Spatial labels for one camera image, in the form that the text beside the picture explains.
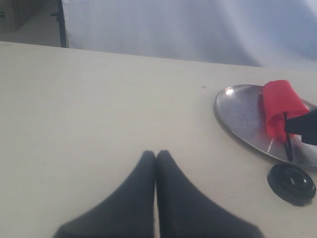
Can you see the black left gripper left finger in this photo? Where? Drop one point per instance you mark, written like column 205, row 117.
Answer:
column 127, row 213

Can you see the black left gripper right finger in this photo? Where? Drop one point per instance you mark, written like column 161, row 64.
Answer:
column 185, row 212

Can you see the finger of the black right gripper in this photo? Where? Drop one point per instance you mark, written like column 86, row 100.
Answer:
column 305, row 124
column 310, row 139

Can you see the red cloth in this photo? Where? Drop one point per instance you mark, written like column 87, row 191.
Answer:
column 280, row 103

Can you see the round steel plate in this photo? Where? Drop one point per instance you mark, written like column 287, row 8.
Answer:
column 239, row 108

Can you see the white backdrop cloth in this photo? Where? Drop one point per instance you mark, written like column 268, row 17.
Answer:
column 268, row 33

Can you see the black backdrop stand pole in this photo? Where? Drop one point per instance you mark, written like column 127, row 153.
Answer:
column 59, row 15

